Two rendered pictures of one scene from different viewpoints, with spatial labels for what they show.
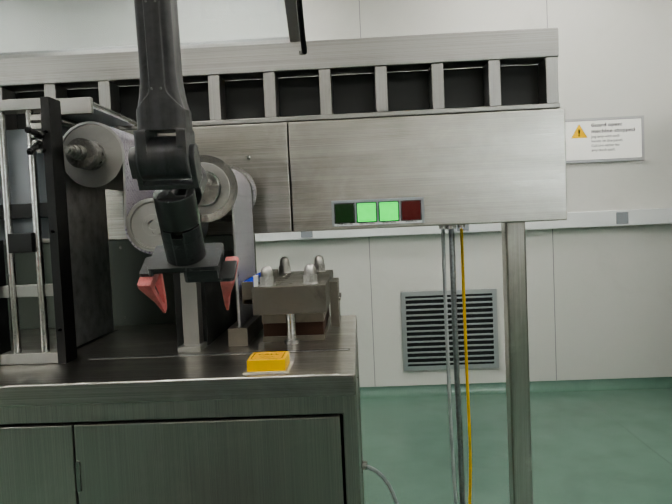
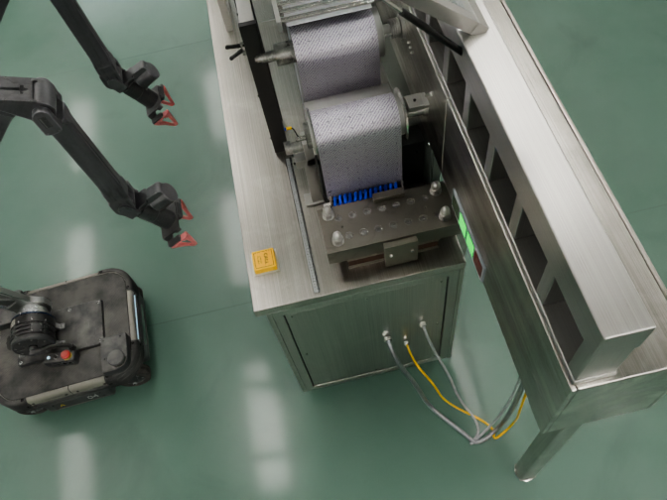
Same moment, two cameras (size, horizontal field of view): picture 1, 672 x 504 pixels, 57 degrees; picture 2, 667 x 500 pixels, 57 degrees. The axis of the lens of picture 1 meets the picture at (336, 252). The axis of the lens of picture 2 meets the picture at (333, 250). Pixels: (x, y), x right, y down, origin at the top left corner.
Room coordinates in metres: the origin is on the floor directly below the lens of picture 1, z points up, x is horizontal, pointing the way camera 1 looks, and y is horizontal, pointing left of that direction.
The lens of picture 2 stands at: (1.28, -0.88, 2.54)
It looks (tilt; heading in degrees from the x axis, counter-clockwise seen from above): 59 degrees down; 86
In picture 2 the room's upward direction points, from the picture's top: 12 degrees counter-clockwise
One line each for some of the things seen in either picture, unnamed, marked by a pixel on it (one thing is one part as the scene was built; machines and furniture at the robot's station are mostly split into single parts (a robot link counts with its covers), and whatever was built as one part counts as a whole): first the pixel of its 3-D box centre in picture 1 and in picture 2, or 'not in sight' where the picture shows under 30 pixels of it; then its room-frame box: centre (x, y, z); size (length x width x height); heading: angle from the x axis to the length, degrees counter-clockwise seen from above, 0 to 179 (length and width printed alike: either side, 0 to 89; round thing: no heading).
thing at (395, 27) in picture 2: not in sight; (391, 28); (1.67, 0.52, 1.33); 0.07 x 0.07 x 0.07; 88
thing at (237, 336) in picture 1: (249, 326); not in sight; (1.49, 0.22, 0.92); 0.28 x 0.04 x 0.04; 178
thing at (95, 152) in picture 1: (86, 154); (285, 53); (1.35, 0.53, 1.33); 0.06 x 0.06 x 0.06; 88
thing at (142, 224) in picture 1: (170, 224); (349, 112); (1.50, 0.40, 1.17); 0.26 x 0.12 x 0.12; 178
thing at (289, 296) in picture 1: (298, 289); (387, 221); (1.52, 0.10, 1.00); 0.40 x 0.16 x 0.06; 178
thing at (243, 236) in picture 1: (244, 247); (362, 171); (1.49, 0.22, 1.11); 0.23 x 0.01 x 0.18; 178
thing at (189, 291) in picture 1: (188, 280); (307, 172); (1.33, 0.32, 1.05); 0.06 x 0.05 x 0.31; 178
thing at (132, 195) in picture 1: (165, 232); (347, 114); (1.49, 0.41, 1.16); 0.39 x 0.23 x 0.51; 88
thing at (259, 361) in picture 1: (268, 361); (264, 261); (1.13, 0.13, 0.91); 0.07 x 0.07 x 0.02; 88
